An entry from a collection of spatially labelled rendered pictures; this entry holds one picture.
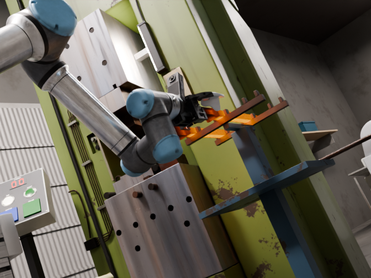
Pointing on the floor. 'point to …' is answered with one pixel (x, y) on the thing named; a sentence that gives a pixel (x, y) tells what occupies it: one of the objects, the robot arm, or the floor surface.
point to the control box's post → (32, 256)
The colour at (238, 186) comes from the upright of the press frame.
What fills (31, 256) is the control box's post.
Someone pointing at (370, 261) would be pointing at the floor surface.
